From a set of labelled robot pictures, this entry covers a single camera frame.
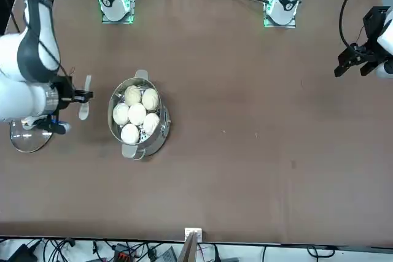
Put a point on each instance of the aluminium profile post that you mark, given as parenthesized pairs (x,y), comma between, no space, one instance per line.
(188,249)

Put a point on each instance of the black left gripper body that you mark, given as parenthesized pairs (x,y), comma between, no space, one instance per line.
(374,22)

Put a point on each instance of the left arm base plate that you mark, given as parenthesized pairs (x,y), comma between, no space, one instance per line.
(279,25)

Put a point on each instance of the glass pot lid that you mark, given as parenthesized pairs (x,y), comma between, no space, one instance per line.
(30,142)

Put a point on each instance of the grey cooking pot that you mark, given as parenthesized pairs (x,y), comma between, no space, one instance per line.
(155,148)

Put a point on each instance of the steel steamer basket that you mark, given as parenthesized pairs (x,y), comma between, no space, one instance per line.
(142,135)

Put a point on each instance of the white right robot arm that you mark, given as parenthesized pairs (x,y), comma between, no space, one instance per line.
(18,96)

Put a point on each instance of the red and black connector box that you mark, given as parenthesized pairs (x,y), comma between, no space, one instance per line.
(122,256)

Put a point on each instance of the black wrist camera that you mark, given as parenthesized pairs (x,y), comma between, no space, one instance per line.
(50,125)

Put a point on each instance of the white post bracket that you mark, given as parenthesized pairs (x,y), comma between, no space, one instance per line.
(193,232)

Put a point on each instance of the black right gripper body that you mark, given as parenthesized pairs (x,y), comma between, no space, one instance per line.
(64,90)

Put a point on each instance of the large black power brick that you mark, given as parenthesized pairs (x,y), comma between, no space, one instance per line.
(21,251)

